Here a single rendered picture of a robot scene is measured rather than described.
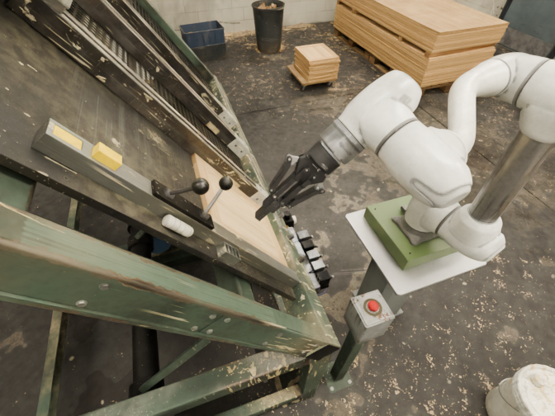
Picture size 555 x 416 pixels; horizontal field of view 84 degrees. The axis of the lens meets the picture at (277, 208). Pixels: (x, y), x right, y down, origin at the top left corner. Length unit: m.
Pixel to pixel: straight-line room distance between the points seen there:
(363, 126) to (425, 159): 0.14
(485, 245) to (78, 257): 1.30
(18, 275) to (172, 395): 0.87
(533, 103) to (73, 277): 1.10
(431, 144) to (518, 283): 2.30
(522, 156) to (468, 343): 1.50
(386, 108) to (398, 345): 1.78
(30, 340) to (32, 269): 2.14
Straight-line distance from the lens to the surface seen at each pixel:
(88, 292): 0.55
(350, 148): 0.67
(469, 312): 2.54
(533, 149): 1.17
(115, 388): 2.25
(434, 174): 0.61
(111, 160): 0.68
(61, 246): 0.49
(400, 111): 0.66
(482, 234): 1.38
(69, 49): 1.04
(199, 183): 0.67
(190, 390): 1.27
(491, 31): 4.95
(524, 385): 2.05
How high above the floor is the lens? 2.00
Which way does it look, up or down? 48 degrees down
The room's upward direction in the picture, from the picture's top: straight up
